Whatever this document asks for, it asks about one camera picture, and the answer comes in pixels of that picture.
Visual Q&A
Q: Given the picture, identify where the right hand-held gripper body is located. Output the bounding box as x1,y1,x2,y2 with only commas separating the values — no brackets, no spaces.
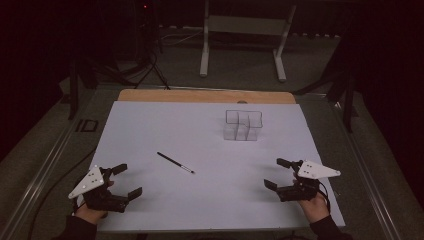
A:
277,159,342,203

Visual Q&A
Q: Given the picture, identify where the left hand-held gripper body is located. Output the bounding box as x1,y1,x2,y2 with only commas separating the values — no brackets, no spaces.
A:
67,165,130,214

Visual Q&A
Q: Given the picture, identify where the black pen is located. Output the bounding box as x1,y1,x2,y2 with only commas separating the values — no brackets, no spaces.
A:
156,151,196,175

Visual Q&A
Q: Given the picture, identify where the clear acrylic organizer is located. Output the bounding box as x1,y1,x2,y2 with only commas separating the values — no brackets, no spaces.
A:
223,109,264,142

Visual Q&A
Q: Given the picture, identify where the person's left hand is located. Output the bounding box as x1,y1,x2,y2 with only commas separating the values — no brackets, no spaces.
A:
74,180,115,225

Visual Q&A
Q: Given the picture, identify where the person's right hand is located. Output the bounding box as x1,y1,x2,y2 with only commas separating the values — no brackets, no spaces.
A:
291,172,332,224

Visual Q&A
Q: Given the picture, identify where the white table sheet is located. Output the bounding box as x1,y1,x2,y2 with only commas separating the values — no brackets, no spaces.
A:
89,100,346,233

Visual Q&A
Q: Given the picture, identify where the black metal stand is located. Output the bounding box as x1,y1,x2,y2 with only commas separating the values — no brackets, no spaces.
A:
67,54,99,121
324,33,358,134

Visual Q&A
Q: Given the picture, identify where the black tripod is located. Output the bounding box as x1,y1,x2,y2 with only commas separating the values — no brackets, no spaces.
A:
131,0,172,91

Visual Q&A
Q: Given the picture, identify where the white metal stand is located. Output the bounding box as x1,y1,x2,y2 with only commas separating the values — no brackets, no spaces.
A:
199,0,298,83

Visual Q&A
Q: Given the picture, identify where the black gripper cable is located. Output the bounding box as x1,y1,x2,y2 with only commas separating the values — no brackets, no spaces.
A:
316,179,332,214

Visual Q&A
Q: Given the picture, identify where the black floor cable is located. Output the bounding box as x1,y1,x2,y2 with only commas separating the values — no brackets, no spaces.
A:
27,146,98,240

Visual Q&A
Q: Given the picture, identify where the white floor cable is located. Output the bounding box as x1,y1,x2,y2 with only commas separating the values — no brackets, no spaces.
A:
159,28,205,47

